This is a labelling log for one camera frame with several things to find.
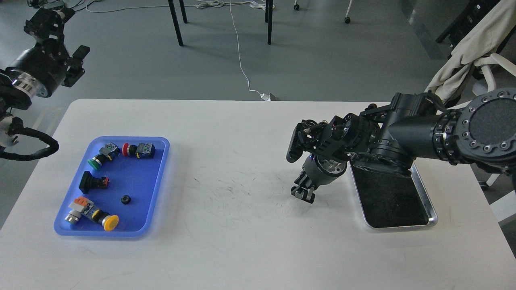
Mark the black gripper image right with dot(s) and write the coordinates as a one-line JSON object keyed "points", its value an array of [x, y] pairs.
{"points": [[315, 173]]}

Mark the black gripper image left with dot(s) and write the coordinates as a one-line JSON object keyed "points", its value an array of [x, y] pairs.
{"points": [[48, 62]]}

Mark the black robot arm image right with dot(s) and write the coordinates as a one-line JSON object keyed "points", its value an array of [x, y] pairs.
{"points": [[389, 138]]}

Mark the silver metal tray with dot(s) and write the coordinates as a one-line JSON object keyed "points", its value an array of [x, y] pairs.
{"points": [[392, 203]]}

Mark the blue plastic tray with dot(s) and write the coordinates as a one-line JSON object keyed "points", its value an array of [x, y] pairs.
{"points": [[138, 178]]}

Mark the white power adapter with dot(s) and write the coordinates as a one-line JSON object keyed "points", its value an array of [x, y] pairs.
{"points": [[268, 97]]}

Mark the black table leg left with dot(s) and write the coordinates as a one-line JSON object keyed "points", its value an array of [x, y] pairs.
{"points": [[174, 16]]}

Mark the black table leg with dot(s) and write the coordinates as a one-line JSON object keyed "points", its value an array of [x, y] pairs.
{"points": [[174, 16], [269, 19]]}

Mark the black square push button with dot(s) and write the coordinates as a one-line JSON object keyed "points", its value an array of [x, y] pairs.
{"points": [[89, 182]]}

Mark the silver orange push button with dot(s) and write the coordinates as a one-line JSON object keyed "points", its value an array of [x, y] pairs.
{"points": [[78, 208]]}

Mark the black table leg right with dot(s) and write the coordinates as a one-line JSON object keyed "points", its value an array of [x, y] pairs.
{"points": [[269, 19]]}

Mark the green push button switch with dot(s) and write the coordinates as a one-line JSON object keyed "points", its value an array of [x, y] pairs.
{"points": [[108, 152]]}

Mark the red push button switch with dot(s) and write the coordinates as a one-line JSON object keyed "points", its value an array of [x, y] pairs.
{"points": [[140, 151]]}

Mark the yellow push button switch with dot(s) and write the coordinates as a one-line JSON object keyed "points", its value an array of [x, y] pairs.
{"points": [[106, 220]]}

